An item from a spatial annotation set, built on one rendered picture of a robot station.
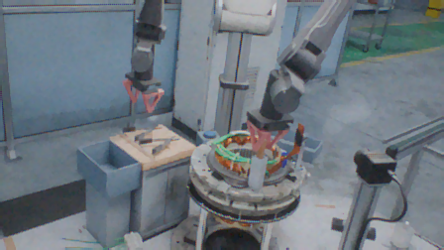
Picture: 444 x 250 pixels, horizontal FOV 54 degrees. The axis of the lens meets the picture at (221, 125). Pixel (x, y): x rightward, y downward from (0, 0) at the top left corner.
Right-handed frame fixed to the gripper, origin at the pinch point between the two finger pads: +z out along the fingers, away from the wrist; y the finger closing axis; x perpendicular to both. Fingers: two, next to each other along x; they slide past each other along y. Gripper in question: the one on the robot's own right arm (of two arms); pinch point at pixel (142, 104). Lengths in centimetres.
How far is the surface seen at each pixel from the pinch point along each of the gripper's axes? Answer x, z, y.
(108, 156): -10.6, 15.7, -1.4
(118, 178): -17.2, 11.9, 14.9
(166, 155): -1.0, 9.7, 15.1
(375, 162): -12, -26, 78
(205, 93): 155, 79, -132
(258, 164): 3.7, -1.7, 44.8
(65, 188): 32, 120, -126
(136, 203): -9.7, 25.0, 13.2
